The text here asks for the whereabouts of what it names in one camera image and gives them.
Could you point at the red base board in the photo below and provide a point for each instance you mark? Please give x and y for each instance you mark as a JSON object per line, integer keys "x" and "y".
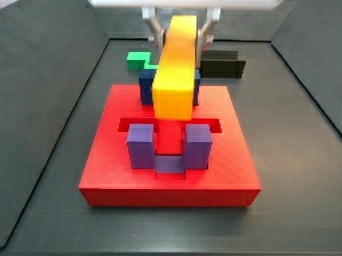
{"x": 111, "y": 183}

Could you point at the yellow rectangular bar block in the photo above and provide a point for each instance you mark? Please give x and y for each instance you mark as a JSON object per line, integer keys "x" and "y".
{"x": 172, "y": 86}

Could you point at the dark blue U-shaped block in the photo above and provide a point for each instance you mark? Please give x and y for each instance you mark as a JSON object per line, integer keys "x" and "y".
{"x": 145, "y": 79}

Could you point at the black angled bracket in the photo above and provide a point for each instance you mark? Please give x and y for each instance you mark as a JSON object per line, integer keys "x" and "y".
{"x": 220, "y": 64}

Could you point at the purple U-shaped block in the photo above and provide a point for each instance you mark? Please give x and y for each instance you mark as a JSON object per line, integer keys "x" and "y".
{"x": 196, "y": 143}

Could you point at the green zigzag block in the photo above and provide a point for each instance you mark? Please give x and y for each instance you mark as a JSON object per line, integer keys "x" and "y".
{"x": 139, "y": 60}

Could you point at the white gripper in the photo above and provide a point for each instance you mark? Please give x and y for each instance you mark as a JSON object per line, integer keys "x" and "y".
{"x": 204, "y": 37}

